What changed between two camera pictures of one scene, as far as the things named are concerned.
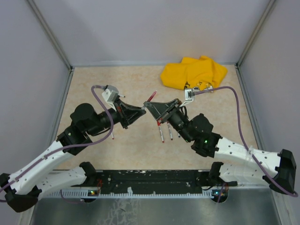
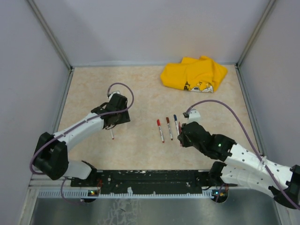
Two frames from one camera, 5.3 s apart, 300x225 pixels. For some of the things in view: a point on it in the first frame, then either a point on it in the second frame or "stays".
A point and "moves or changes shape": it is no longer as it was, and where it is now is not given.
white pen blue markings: (170, 131) stays
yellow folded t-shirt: (193, 73) stays
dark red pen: (143, 108) moves or changes shape
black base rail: (159, 181) stays
